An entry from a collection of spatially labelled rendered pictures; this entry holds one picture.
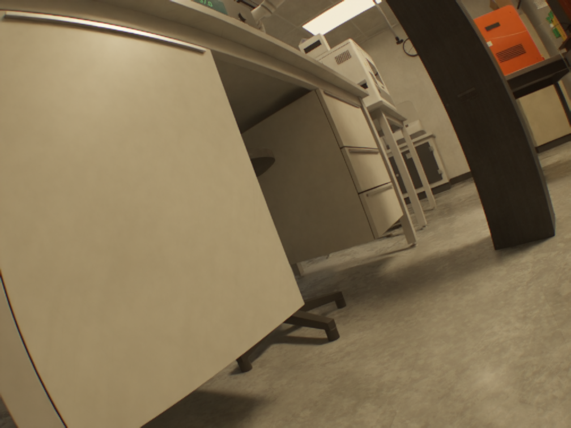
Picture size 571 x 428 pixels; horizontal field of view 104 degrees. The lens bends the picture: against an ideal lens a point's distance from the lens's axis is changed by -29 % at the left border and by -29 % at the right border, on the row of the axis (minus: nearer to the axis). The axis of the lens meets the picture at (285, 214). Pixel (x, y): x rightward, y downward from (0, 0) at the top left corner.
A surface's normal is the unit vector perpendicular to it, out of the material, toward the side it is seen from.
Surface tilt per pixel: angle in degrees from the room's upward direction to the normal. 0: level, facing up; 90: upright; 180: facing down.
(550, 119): 90
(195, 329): 90
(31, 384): 90
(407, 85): 90
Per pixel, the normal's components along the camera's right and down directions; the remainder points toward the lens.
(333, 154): -0.52, 0.17
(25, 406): 0.77, -0.31
